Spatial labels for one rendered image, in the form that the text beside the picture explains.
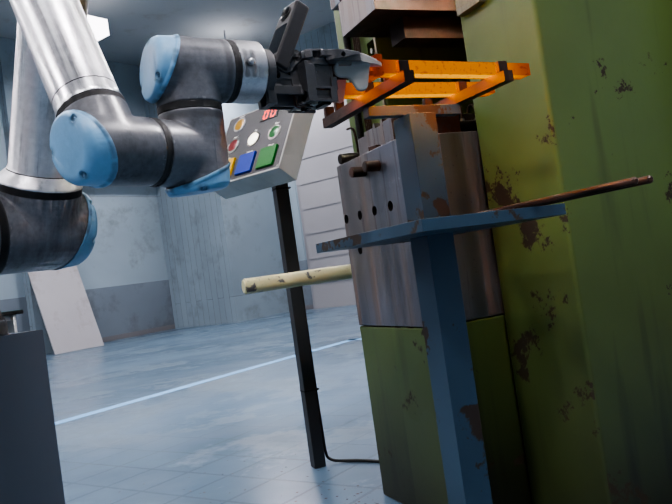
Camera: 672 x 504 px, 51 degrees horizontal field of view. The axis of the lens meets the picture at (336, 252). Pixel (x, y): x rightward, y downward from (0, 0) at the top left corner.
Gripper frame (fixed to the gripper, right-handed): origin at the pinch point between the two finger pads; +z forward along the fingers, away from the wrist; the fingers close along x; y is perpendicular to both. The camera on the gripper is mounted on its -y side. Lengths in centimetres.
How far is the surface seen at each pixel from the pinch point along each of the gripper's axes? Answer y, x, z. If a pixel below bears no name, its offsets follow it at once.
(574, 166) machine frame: 18, -3, 53
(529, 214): 27.8, 9.6, 22.8
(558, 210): 27.7, 10.4, 29.4
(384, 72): 1.5, 1.3, 2.9
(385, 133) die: -1, -50, 42
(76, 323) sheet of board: 49, -1023, 175
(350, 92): 1.2, -10.9, 4.3
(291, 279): 33, -91, 32
